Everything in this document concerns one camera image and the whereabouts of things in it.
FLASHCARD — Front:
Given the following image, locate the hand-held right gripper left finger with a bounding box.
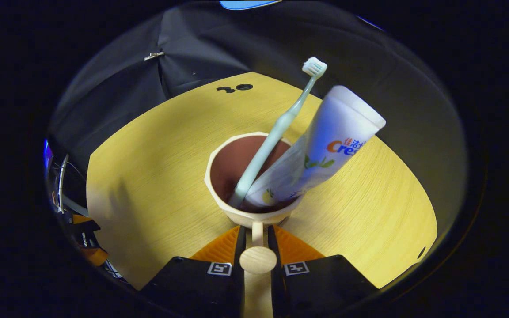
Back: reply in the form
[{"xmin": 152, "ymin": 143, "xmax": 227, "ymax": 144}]
[{"xmin": 142, "ymin": 225, "xmax": 247, "ymax": 318}]

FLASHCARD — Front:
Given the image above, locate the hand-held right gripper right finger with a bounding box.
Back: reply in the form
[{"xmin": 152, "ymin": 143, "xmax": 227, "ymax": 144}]
[{"xmin": 268, "ymin": 225, "xmax": 379, "ymax": 318}]

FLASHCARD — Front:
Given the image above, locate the beige cup with wooden handle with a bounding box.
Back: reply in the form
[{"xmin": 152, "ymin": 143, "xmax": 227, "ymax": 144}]
[{"xmin": 205, "ymin": 132, "xmax": 306, "ymax": 318}]

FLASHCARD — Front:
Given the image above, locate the pale green toothbrush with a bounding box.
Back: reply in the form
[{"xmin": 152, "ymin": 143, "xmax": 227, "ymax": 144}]
[{"xmin": 228, "ymin": 57, "xmax": 328, "ymax": 209}]

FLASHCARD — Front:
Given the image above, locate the white toothpaste tube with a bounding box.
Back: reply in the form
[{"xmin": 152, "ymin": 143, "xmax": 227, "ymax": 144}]
[{"xmin": 245, "ymin": 85, "xmax": 386, "ymax": 209}]

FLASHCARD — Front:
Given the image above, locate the wooden desktop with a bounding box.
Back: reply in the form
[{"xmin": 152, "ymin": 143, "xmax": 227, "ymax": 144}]
[{"xmin": 86, "ymin": 72, "xmax": 437, "ymax": 291}]

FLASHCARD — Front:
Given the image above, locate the black backdrop cloth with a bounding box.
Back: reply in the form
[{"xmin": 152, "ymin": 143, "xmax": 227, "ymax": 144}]
[{"xmin": 45, "ymin": 0, "xmax": 467, "ymax": 221}]

